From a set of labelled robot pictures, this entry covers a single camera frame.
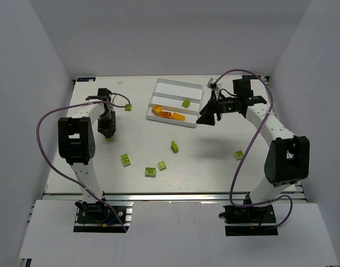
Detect lime 2x2 lego brick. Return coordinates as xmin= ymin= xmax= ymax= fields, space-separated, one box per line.
xmin=182 ymin=100 xmax=191 ymax=108

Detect lime 2x3 lego brick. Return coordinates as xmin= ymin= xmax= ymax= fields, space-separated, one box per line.
xmin=121 ymin=154 xmax=131 ymax=167

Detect orange 2x4 lego brick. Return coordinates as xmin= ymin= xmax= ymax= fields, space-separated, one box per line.
xmin=171 ymin=112 xmax=186 ymax=121

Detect lime sloped lego brick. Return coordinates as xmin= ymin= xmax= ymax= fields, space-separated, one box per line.
xmin=171 ymin=141 xmax=179 ymax=153

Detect orange curved lego brick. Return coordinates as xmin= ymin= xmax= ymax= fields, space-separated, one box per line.
xmin=159 ymin=111 xmax=172 ymax=118

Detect orange sloped lego brick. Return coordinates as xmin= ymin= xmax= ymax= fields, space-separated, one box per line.
xmin=151 ymin=106 xmax=162 ymax=116

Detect pale lime 2x2 brick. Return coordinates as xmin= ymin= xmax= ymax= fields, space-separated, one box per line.
xmin=157 ymin=161 xmax=167 ymax=171

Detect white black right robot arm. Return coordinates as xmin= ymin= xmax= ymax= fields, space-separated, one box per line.
xmin=196 ymin=78 xmax=310 ymax=206

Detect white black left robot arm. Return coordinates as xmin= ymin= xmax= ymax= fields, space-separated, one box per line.
xmin=58 ymin=88 xmax=116 ymax=204

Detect blue label right corner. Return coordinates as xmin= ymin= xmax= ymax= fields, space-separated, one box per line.
xmin=242 ymin=75 xmax=261 ymax=80

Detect blue label corner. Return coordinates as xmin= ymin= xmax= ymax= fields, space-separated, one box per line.
xmin=76 ymin=77 xmax=96 ymax=82
xmin=242 ymin=75 xmax=261 ymax=80

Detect white three-compartment tray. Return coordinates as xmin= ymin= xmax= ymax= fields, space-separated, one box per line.
xmin=146 ymin=78 xmax=203 ymax=128

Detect blue label left corner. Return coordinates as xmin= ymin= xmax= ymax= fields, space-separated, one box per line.
xmin=76 ymin=77 xmax=96 ymax=82

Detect lime 2x3 brick front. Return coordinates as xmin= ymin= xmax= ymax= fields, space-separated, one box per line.
xmin=145 ymin=167 xmax=156 ymax=177

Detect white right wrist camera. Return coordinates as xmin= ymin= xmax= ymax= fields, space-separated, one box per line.
xmin=207 ymin=78 xmax=221 ymax=91

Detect aluminium front rail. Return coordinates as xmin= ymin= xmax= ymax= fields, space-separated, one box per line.
xmin=105 ymin=192 xmax=306 ymax=201

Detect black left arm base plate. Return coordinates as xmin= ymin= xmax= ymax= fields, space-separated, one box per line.
xmin=73 ymin=201 xmax=132 ymax=233

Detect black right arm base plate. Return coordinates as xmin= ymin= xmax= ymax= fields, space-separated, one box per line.
xmin=219 ymin=205 xmax=278 ymax=236

